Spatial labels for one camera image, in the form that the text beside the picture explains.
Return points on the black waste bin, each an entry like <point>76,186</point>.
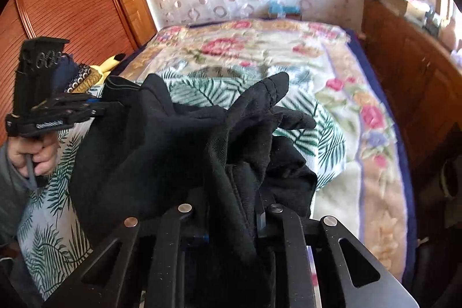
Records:
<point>451,174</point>

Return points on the palm leaf print cloth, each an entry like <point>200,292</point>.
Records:
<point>47,207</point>

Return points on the yellow plush toy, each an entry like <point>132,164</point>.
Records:
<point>104,68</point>

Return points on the wooden slatted wardrobe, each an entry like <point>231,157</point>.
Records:
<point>72,5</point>

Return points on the floral blanket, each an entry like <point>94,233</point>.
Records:
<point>252,41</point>

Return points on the window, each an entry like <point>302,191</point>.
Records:
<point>449,1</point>

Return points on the black printed t-shirt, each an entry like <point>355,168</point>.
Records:
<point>151,149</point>

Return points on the cardboard box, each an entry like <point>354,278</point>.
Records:
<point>415,6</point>

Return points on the person's left hand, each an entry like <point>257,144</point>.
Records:
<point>48,156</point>

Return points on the navy bed sheet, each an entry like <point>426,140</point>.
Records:
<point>404,163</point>

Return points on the pink vase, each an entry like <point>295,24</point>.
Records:
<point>449,33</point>

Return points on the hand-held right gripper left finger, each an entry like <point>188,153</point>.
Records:
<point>180,221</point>

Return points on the wooden cabinet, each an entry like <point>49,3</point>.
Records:
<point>408,77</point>

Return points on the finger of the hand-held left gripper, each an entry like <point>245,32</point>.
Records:
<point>94,110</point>
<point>68,100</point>

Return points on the teal box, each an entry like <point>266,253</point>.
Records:
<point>283,10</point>

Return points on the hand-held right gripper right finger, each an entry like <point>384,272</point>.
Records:
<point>281,225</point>

